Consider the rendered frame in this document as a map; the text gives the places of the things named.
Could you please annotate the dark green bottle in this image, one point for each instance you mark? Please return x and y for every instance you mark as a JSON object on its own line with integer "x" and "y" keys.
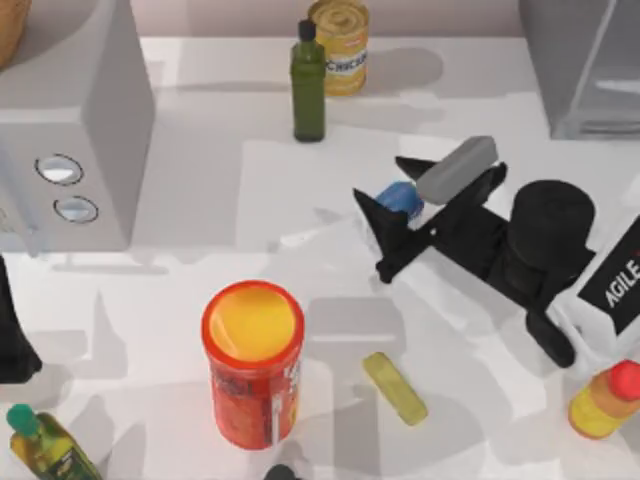
{"x": 309, "y": 95}

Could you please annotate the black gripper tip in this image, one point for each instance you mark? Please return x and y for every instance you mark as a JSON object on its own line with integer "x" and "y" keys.
{"x": 12, "y": 330}

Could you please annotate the pale microwave oven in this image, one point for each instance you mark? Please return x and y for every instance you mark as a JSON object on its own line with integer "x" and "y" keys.
{"x": 95, "y": 100}

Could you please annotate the brown woven basket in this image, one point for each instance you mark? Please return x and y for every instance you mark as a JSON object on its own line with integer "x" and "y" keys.
{"x": 9, "y": 30}

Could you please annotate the yellow-green bar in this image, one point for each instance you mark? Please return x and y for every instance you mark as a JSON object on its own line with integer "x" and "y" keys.
{"x": 395, "y": 390}

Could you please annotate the black round cap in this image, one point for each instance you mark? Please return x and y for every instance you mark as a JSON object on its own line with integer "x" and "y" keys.
{"x": 280, "y": 473}

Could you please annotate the red canister with yellow lid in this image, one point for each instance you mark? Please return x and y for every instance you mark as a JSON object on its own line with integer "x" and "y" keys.
{"x": 252, "y": 360}

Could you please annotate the yellow bottle with green cap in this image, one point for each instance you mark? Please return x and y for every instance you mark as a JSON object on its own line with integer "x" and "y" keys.
{"x": 47, "y": 450}

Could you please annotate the pale grey rounded box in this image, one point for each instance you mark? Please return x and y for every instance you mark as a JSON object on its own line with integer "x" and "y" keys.
{"x": 457, "y": 170}

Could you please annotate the small microwave knob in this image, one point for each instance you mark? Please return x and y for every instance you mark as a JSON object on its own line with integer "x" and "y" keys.
{"x": 76, "y": 208}

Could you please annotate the yellow can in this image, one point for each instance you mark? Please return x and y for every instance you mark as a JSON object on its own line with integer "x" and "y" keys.
{"x": 346, "y": 55}

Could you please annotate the yellow bottle with red cap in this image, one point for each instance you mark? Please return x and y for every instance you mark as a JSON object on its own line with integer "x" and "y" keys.
{"x": 600, "y": 405}

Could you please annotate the large microwave knob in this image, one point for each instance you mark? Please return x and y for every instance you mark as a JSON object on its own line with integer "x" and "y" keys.
{"x": 58, "y": 169}

